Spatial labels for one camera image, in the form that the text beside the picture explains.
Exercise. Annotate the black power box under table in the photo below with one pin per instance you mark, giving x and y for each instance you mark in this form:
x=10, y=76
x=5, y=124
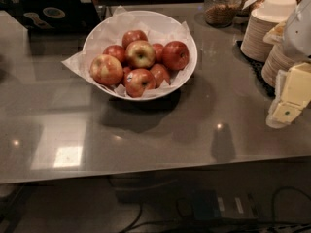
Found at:
x=208, y=205

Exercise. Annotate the red apple top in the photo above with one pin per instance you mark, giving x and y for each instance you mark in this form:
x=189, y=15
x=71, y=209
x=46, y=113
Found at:
x=133, y=35

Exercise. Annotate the black mat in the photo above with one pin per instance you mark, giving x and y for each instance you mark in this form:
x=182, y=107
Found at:
x=256, y=68

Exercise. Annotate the large yellow-red apple left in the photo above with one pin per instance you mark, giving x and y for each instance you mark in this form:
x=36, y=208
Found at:
x=106, y=69

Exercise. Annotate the small red apple middle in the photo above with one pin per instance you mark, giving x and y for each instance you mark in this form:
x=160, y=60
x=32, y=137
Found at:
x=158, y=52

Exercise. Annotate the red apple front right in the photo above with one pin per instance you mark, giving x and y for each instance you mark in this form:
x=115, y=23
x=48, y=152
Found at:
x=161, y=74

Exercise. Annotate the front apple with sticker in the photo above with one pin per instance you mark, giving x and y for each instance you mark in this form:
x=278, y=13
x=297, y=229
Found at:
x=138, y=81

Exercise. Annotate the front stack of paper bowls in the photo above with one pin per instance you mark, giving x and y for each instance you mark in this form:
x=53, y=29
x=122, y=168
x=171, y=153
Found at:
x=275, y=61

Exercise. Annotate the black laptop with stickers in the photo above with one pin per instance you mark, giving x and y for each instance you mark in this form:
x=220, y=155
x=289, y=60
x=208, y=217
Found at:
x=53, y=15

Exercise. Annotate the rear stack of paper bowls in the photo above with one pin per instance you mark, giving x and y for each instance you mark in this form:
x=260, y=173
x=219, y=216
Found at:
x=263, y=19

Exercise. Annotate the white paper liner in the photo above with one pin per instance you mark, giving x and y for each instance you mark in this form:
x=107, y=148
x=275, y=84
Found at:
x=110, y=31

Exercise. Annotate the red apple back left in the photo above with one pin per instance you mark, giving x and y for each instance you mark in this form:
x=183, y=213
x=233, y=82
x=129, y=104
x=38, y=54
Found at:
x=116, y=51

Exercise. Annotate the glass jar with nuts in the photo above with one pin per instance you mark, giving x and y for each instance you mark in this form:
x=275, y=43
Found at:
x=220, y=13

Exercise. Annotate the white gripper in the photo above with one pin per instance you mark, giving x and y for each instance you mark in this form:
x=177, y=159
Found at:
x=298, y=33

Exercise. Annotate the white bowl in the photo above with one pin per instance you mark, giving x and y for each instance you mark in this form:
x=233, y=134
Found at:
x=186, y=69

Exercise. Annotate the stack of paper bowls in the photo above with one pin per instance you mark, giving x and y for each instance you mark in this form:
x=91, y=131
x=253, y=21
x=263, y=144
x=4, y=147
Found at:
x=263, y=19
x=275, y=61

